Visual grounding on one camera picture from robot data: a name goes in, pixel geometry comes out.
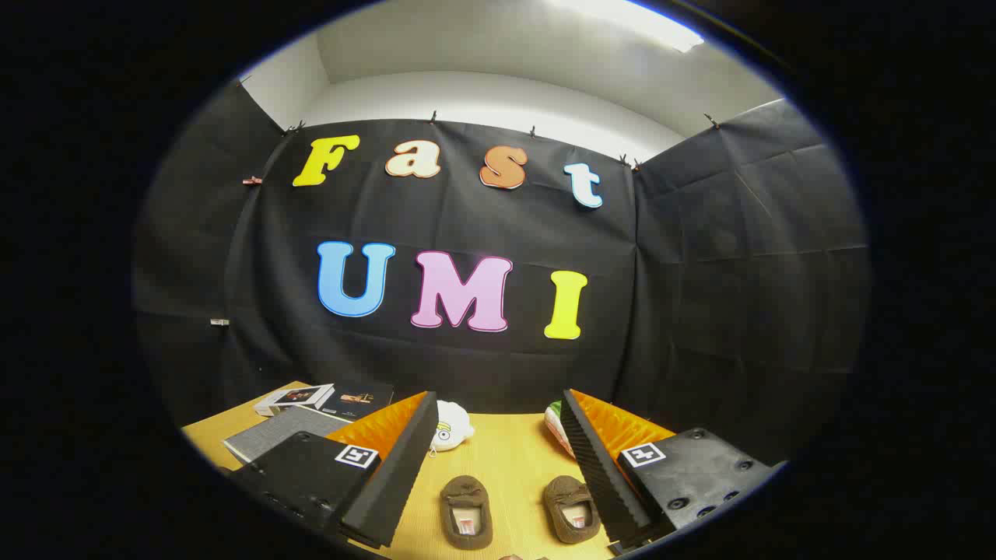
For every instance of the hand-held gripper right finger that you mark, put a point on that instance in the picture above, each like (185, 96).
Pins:
(599, 474)

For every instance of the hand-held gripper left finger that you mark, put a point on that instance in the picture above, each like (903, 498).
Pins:
(393, 474)

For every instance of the brown fuzzy shoe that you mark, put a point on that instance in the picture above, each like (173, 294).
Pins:
(572, 509)
(465, 513)

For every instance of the grey fabric storage box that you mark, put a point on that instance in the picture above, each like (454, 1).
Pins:
(280, 435)

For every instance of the watermelon slice plush toy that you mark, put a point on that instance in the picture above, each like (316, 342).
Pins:
(555, 424)

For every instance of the white plush toy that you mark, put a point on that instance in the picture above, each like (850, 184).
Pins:
(453, 426)

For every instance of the dark blue cover book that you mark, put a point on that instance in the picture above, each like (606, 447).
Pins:
(358, 400)

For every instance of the white cover book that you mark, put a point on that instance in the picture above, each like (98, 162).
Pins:
(292, 398)

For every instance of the black clip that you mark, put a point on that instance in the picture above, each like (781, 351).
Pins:
(296, 126)

